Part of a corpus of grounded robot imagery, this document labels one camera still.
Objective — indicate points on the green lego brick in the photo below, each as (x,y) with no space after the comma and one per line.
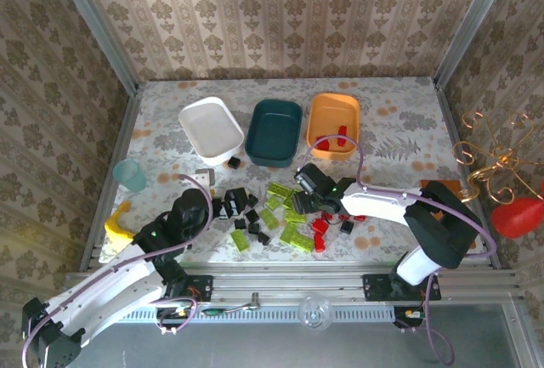
(289,200)
(272,203)
(240,240)
(289,232)
(302,243)
(295,216)
(269,218)
(278,190)

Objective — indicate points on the red lego brick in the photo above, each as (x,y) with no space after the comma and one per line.
(340,142)
(359,217)
(319,242)
(340,131)
(324,144)
(328,216)
(319,227)

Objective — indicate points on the black lego brick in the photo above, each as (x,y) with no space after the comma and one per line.
(234,162)
(254,228)
(240,223)
(252,201)
(347,226)
(251,216)
(263,238)

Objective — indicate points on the grey white block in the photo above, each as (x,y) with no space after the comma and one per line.
(204,177)

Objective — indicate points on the white plastic container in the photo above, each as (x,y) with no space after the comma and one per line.
(210,130)

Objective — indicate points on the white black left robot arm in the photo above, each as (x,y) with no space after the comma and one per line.
(106,291)

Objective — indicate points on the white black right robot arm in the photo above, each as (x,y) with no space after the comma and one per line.
(382,206)

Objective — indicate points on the teal plastic container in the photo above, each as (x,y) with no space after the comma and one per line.
(272,134)

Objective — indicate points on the yellow toy banana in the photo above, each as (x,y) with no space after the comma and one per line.
(117,232)

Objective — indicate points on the light blue plastic cup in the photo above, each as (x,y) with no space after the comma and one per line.
(129,177)

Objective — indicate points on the aluminium mounting beam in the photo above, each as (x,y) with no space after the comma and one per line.
(289,283)

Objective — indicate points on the orange plastic container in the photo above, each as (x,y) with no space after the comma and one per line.
(333,111)

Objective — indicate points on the clear glass dome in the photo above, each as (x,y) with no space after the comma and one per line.
(314,313)

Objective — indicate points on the brown wooden board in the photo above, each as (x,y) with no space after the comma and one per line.
(455,187)

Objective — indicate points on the red heart shaped object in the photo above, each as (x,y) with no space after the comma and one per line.
(516,217)

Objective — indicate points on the aluminium table side rail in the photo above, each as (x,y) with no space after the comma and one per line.
(451,130)
(122,138)

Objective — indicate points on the aluminium frame post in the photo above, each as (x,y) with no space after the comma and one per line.
(472,24)
(100,32)

